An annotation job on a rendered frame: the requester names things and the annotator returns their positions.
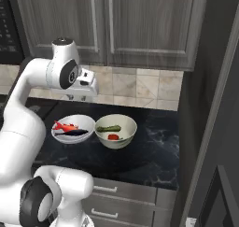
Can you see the black hob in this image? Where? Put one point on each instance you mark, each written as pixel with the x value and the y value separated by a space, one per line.
pixel 46 107

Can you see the red fish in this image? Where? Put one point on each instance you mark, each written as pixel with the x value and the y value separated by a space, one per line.
pixel 63 127

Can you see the red bell pepper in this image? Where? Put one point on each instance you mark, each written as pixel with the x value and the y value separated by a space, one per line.
pixel 113 137

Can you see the black microwave oven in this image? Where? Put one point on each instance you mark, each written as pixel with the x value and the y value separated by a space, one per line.
pixel 7 22

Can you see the grey wood cupboard door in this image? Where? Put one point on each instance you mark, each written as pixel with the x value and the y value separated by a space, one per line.
pixel 56 16
pixel 155 22

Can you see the grey drawer front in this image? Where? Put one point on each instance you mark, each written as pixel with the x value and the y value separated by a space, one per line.
pixel 137 190
pixel 133 212

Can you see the white bowl with vegetables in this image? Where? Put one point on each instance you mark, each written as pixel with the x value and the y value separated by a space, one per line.
pixel 127 128

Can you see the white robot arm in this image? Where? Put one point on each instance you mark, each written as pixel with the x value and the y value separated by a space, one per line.
pixel 21 134

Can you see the dark blue fish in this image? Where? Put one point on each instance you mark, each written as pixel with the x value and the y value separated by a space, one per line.
pixel 74 132

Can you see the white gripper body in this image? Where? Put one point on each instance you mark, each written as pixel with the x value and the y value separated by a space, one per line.
pixel 84 91

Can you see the dark grey fridge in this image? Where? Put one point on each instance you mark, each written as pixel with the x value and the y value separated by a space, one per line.
pixel 202 65

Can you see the white bowl with fish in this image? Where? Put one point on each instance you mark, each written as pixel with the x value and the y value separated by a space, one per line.
pixel 81 120

